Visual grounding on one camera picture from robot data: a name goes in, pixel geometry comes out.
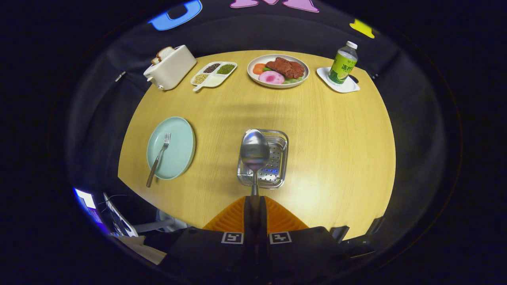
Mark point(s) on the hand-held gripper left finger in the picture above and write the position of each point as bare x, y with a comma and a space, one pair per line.
247, 213

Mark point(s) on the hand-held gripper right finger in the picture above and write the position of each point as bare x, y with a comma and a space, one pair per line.
263, 213

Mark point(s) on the metal spoon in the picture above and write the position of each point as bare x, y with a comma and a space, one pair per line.
254, 148

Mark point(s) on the metal fork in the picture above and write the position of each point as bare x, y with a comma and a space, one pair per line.
158, 156

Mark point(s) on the perforated metal tray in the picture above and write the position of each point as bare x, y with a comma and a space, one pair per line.
277, 166

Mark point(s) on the light green plate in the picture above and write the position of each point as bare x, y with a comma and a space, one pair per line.
178, 150

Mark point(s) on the white cloth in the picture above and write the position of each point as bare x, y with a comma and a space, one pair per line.
144, 249

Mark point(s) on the white round food plate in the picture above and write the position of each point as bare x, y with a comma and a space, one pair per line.
253, 79

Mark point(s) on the pink ham slice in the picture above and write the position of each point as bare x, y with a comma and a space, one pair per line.
271, 77

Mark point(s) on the green lettuce leaf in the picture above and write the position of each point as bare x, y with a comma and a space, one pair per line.
295, 80

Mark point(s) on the white divided dish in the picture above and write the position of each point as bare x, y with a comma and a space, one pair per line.
216, 79

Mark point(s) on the pile of yellow beans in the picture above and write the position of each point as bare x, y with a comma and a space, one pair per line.
200, 78

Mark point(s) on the orange vegetable slice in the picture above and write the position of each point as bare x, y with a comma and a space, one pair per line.
258, 68

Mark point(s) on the pile of green beans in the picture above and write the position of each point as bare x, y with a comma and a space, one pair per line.
225, 69

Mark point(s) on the brown steak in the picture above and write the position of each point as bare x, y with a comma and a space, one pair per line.
287, 68

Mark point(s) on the pile of dark beans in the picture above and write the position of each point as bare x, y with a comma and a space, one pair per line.
212, 68

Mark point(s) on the white square saucer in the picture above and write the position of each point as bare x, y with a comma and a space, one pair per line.
348, 87

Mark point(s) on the white toaster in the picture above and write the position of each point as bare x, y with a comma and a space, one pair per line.
174, 71

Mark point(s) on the green label bottle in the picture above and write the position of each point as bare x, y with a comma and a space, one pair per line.
341, 67

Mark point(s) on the bread slice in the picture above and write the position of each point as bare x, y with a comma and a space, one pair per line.
155, 60
164, 53

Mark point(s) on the silver clip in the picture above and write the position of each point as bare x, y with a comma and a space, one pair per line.
120, 76

